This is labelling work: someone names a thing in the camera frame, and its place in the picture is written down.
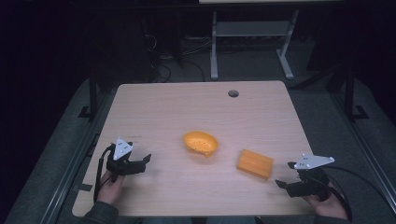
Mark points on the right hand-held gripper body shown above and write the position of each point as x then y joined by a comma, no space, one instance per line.
311,185

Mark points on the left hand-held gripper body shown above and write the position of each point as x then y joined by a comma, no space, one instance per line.
123,166

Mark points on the orange rectangular block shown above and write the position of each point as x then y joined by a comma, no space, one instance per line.
255,164

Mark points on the orange plastic bowl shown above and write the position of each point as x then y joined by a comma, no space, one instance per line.
200,143

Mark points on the person's left hand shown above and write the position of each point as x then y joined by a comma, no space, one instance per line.
109,191

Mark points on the person's right hand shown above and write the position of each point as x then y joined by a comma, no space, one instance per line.
331,207

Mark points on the black metal stand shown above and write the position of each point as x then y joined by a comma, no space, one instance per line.
92,93
350,96

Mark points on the white metal desk frame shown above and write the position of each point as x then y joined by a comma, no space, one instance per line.
253,28

